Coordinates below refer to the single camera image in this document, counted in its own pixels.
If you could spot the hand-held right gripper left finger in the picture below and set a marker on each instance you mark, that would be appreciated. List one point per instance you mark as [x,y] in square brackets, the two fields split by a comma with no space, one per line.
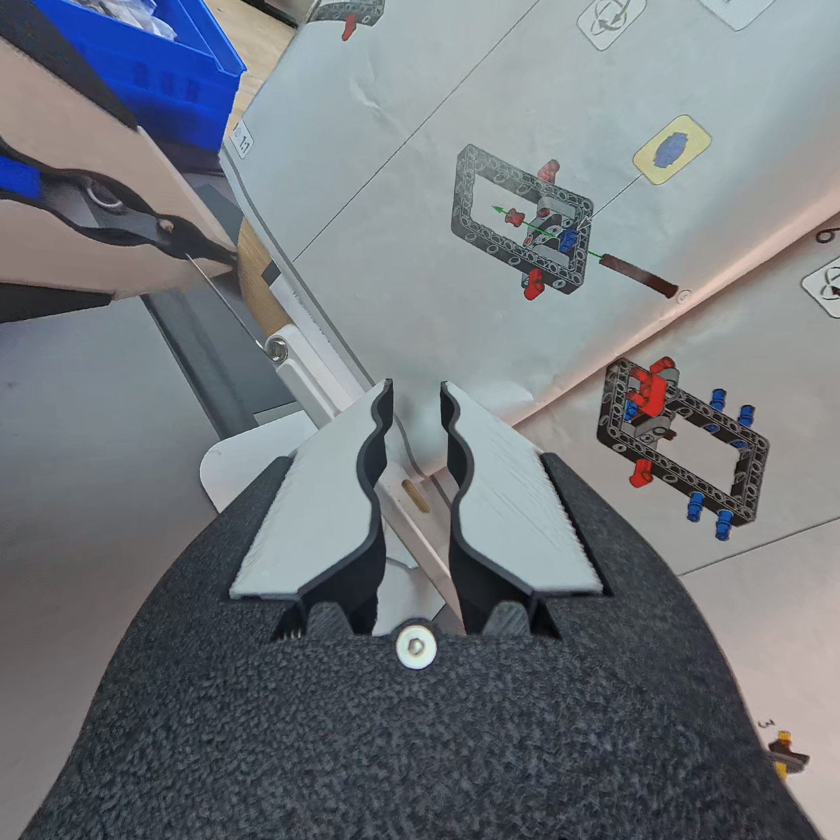
[308,518]

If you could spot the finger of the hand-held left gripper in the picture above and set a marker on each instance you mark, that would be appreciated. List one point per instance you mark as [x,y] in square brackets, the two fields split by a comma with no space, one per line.
[65,256]
[85,131]

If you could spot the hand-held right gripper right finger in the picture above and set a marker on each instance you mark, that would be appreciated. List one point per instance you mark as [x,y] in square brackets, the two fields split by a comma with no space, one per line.
[525,518]

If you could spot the large instruction booklet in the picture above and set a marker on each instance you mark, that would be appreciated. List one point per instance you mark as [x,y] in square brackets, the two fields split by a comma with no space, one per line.
[459,98]

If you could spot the black desk strip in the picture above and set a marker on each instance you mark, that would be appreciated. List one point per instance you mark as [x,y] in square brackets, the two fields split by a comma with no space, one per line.
[197,367]

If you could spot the grey desk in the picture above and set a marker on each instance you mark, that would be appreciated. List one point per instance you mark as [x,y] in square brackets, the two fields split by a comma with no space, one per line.
[79,492]

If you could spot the clear bag of parts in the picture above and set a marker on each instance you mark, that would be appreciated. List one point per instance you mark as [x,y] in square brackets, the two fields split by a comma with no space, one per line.
[138,16]

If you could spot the white book stand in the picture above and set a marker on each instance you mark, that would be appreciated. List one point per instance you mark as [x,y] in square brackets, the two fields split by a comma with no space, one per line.
[308,380]

